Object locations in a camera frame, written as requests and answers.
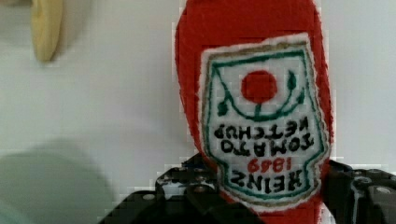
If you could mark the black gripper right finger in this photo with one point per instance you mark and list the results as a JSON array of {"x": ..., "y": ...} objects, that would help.
[{"x": 359, "y": 196}]

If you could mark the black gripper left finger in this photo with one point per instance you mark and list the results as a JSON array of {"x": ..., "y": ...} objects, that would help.
[{"x": 188, "y": 194}]

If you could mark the red plush ketchup bottle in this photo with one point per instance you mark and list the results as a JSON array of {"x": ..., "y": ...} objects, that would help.
[{"x": 255, "y": 90}]

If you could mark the yellow plush banana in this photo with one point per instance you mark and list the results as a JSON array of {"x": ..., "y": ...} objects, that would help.
[{"x": 46, "y": 20}]

